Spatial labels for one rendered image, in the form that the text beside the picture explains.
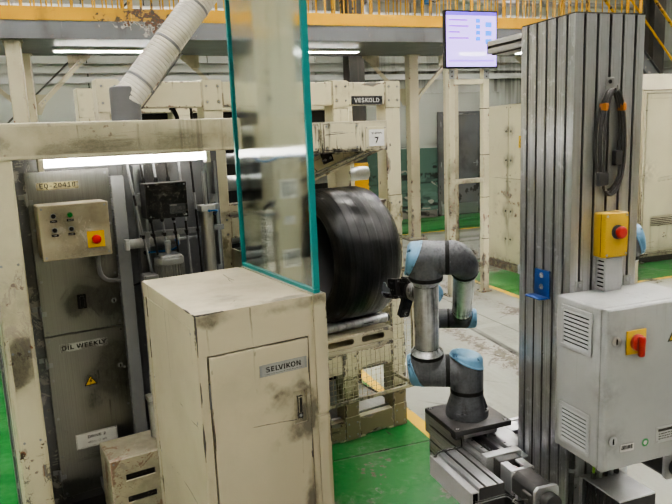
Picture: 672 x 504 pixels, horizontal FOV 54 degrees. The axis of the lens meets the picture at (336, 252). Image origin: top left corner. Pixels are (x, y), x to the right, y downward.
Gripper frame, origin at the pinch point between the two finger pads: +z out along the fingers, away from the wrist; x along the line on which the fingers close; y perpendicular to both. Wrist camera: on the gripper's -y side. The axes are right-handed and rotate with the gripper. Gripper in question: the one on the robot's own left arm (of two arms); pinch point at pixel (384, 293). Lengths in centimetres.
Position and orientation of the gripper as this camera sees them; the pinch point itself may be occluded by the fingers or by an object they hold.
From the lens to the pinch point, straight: 277.9
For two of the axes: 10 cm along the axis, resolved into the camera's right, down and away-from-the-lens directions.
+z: -5.0, 0.0, 8.7
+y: -1.1, -9.9, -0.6
